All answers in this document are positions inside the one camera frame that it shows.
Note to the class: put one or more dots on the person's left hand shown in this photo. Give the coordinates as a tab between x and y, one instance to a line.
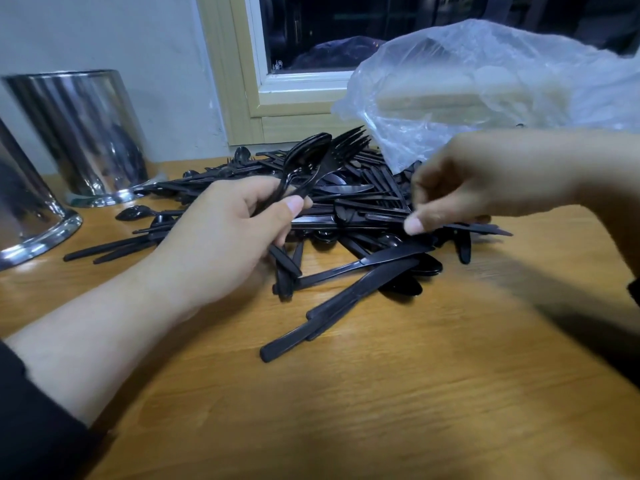
215	240

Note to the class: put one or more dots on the person's right hand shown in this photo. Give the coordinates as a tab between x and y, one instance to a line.
490	180

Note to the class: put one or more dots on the pile of black plastic cutlery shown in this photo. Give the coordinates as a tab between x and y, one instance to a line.
350	215

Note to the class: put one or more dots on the black plastic fork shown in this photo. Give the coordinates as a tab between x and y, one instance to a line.
345	150

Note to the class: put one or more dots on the person's left forearm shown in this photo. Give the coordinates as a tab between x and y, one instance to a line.
70	375

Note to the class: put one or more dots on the person's right forearm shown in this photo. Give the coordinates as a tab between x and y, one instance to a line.
610	185

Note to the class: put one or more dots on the clear plastic bag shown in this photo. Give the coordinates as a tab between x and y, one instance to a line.
480	85

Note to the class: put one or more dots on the dark parked car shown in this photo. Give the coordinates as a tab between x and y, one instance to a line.
335	53

